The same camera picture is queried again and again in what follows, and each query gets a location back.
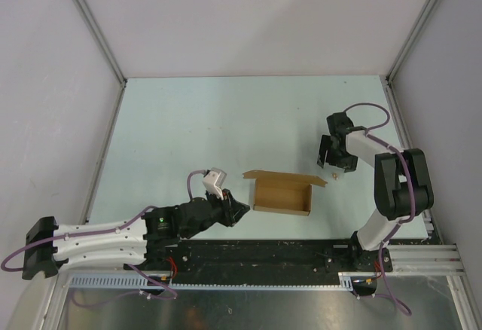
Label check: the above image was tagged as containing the aluminium frame rail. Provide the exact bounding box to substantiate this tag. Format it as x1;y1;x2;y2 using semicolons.
388;245;465;276

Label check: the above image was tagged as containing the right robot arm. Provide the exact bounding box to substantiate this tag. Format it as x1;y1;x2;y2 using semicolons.
317;112;434;271

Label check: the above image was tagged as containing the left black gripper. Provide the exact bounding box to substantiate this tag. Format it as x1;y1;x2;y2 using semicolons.
182;185;250;239

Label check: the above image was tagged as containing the brown cardboard box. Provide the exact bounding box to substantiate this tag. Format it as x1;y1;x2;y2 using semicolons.
243;170;328;216

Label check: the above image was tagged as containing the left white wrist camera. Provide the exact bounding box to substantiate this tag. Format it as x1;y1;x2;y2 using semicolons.
202;167;227;199

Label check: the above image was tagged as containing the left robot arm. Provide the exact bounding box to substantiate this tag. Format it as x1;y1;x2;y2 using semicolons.
21;189;250;280

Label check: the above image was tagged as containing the grey slotted cable duct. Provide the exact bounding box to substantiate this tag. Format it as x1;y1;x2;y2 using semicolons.
68;273;353;292

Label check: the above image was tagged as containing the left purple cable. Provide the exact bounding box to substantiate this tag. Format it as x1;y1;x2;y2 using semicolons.
2;170;208;308

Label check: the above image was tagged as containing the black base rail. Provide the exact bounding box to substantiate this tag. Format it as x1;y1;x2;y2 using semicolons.
123;237;395;286

